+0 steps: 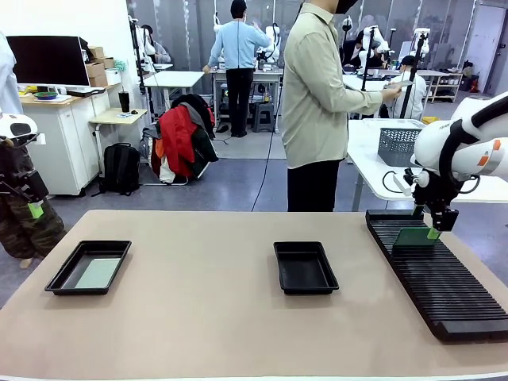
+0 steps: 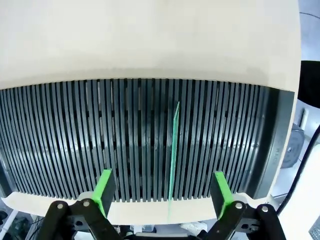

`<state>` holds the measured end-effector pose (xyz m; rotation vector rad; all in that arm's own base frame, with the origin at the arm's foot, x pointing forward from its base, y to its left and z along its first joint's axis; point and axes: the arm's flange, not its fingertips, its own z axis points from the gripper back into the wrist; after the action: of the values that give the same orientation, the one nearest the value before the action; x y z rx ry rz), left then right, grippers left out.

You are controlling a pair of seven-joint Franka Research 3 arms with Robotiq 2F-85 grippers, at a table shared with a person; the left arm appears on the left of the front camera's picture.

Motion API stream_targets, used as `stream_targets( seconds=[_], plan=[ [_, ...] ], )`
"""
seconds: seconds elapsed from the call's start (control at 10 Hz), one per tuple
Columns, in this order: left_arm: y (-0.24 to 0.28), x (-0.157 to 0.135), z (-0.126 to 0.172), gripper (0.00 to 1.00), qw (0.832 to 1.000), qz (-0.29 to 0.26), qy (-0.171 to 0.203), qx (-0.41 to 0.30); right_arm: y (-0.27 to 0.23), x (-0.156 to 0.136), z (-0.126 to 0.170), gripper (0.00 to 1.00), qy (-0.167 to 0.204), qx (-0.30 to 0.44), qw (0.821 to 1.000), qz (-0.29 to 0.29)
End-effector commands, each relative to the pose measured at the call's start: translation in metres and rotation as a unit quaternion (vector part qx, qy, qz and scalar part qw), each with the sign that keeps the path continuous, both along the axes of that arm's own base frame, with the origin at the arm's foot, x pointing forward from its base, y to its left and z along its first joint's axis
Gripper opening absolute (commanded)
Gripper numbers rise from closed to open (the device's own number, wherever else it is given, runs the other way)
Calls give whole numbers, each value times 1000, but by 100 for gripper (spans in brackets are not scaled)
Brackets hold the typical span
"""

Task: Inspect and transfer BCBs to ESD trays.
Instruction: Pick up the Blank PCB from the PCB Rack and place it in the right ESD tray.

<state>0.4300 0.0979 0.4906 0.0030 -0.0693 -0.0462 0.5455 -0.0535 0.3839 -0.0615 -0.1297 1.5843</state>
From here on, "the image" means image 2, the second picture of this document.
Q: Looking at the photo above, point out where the black slotted board rack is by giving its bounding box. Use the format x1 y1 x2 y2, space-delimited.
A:
0 77 296 203

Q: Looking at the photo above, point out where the grey round weight plate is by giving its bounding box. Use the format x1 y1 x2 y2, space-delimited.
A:
279 122 305 170

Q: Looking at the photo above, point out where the green printed circuit board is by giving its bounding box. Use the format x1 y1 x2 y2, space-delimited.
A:
166 101 181 223

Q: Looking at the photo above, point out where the black power cable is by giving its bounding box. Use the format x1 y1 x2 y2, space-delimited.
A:
277 134 320 213

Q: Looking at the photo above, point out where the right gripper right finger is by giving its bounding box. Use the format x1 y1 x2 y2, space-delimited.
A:
201 171 286 240

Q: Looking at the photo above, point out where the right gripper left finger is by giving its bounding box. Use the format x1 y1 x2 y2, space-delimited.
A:
37 168 118 240

